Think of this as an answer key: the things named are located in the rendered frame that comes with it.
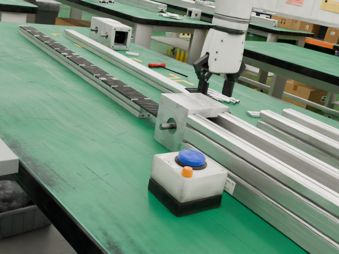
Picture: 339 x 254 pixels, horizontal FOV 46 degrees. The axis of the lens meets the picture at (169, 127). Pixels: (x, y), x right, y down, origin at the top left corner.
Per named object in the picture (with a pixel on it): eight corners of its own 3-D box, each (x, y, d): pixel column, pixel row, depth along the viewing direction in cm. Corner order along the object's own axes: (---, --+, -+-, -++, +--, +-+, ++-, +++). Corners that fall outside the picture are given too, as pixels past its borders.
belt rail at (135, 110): (17, 33, 160) (18, 25, 159) (27, 33, 163) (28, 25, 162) (137, 118, 89) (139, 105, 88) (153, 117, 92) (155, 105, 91)
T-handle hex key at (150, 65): (146, 67, 141) (147, 62, 141) (163, 66, 147) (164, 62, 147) (178, 79, 132) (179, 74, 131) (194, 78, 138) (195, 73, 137)
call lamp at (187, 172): (179, 173, 54) (180, 165, 53) (187, 171, 54) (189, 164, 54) (185, 178, 52) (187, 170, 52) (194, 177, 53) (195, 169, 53)
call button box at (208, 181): (146, 189, 60) (153, 151, 58) (195, 180, 66) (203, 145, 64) (177, 218, 54) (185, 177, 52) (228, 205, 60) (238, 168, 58)
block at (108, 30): (94, 43, 167) (96, 20, 164) (118, 45, 173) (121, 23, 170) (104, 49, 159) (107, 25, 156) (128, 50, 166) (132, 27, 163)
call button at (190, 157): (170, 162, 58) (173, 149, 57) (192, 159, 60) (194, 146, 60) (187, 174, 55) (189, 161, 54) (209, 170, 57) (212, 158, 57)
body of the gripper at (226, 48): (234, 24, 99) (224, 68, 103) (203, 20, 93) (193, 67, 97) (256, 30, 94) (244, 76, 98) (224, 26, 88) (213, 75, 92)
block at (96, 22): (84, 38, 176) (86, 16, 173) (107, 39, 183) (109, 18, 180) (94, 43, 169) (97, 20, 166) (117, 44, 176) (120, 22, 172)
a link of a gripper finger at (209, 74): (214, 55, 96) (212, 76, 99) (199, 57, 94) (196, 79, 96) (221, 58, 94) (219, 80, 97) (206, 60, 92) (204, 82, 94)
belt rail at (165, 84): (63, 36, 171) (64, 28, 170) (72, 36, 174) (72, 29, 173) (202, 114, 101) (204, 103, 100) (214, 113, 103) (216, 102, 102)
